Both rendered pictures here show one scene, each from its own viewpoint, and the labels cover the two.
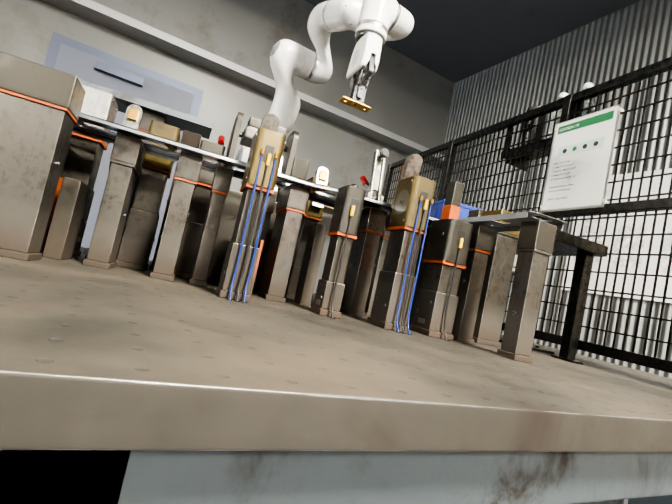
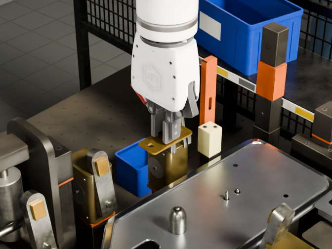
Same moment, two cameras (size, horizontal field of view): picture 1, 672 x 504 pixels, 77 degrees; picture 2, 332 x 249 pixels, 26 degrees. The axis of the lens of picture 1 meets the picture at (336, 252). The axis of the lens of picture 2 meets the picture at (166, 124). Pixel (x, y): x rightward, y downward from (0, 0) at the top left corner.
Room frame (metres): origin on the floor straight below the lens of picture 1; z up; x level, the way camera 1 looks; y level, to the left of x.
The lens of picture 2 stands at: (0.24, 0.36, 1.86)
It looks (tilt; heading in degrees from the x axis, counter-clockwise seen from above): 33 degrees down; 338
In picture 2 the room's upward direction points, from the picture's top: straight up
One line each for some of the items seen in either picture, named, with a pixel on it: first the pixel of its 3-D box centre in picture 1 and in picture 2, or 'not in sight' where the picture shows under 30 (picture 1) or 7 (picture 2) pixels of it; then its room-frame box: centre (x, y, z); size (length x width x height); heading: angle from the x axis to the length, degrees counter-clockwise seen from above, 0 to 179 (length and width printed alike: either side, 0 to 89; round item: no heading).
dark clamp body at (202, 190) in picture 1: (196, 211); not in sight; (1.20, 0.42, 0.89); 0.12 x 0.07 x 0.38; 21
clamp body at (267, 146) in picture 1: (251, 216); not in sight; (0.86, 0.18, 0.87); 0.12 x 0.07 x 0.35; 21
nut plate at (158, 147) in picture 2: (355, 102); (165, 136); (1.08, 0.03, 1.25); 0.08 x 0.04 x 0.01; 112
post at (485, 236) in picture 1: (470, 283); not in sight; (1.05, -0.34, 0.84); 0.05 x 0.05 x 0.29; 21
